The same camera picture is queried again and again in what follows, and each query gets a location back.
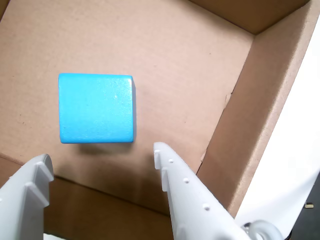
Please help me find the brown cardboard box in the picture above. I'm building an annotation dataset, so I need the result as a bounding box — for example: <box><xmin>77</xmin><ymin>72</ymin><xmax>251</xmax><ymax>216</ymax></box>
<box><xmin>0</xmin><ymin>0</ymin><xmax>320</xmax><ymax>240</ymax></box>

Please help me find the blue cube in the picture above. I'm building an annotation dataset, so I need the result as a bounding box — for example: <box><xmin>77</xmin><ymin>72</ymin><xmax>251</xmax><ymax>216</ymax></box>
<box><xmin>57</xmin><ymin>72</ymin><xmax>137</xmax><ymax>145</ymax></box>

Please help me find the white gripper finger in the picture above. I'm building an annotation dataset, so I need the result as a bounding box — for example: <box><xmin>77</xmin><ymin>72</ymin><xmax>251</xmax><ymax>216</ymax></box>
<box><xmin>0</xmin><ymin>154</ymin><xmax>55</xmax><ymax>240</ymax></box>
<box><xmin>153</xmin><ymin>141</ymin><xmax>251</xmax><ymax>240</ymax></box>

